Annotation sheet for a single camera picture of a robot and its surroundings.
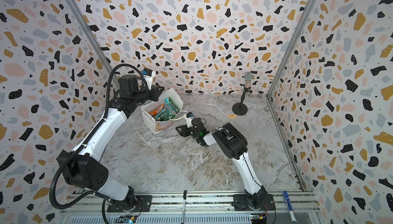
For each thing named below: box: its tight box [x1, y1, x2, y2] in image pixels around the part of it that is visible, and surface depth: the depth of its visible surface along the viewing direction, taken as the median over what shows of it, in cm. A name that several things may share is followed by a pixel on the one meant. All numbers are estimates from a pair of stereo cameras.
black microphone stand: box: [231, 91, 248, 116], surface depth 115 cm
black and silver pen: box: [181, 190, 187, 224], surface depth 76 cm
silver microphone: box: [243, 71, 254, 89], surface depth 90 cm
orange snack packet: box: [148, 103, 165, 118], surface depth 95 cm
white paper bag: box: [140, 87, 188, 136], surface depth 95 cm
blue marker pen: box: [283, 190, 297, 223], surface depth 74 cm
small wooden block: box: [227, 114, 237, 119], surface depth 111 cm
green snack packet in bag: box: [153, 96, 181, 122], surface depth 97 cm
